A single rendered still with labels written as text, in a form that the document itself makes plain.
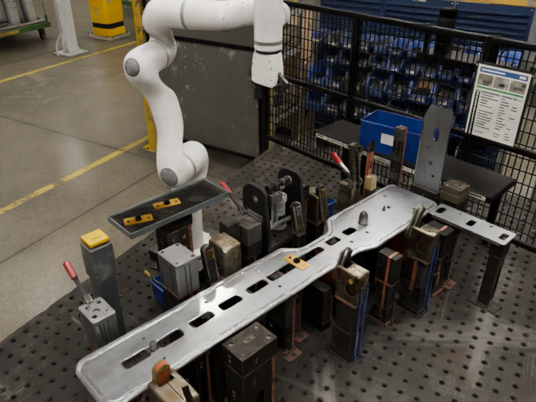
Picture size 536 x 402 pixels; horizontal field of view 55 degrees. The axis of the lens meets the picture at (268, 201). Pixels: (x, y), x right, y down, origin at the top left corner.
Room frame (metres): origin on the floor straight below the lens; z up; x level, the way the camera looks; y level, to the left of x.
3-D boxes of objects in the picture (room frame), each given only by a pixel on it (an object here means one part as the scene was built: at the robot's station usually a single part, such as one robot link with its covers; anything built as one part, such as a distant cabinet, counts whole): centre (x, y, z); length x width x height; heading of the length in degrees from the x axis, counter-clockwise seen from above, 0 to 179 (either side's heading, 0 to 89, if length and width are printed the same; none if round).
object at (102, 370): (1.30, -0.08, 1.00); 1.38 x 0.22 x 0.02; 134
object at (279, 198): (1.54, -0.02, 0.94); 0.18 x 0.13 x 0.49; 134
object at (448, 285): (1.60, -0.68, 0.84); 0.11 x 0.06 x 0.29; 44
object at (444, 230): (1.55, -0.61, 0.84); 0.11 x 0.10 x 0.28; 44
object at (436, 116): (1.81, -0.63, 1.17); 0.12 x 0.01 x 0.34; 44
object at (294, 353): (1.26, -0.04, 0.84); 0.17 x 0.06 x 0.29; 44
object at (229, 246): (1.32, 0.13, 0.89); 0.13 x 0.11 x 0.38; 44
